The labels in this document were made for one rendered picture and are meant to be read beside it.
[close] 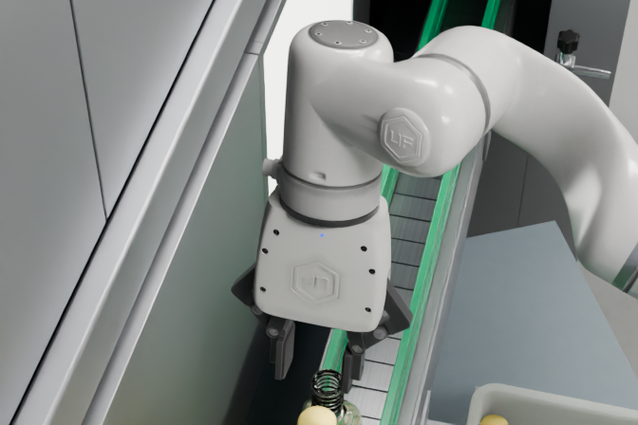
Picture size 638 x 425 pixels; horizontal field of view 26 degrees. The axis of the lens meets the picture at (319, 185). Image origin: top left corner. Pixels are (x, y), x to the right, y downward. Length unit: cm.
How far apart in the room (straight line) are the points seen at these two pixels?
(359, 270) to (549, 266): 86
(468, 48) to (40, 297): 33
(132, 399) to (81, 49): 29
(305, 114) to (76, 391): 25
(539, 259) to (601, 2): 39
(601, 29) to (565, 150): 107
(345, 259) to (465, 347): 76
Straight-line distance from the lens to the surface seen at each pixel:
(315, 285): 105
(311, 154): 98
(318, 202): 99
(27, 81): 84
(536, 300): 183
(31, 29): 84
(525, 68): 99
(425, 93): 91
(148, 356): 109
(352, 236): 102
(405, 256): 169
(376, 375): 157
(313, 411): 120
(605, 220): 91
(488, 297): 183
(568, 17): 205
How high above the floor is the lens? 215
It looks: 46 degrees down
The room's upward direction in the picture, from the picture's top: straight up
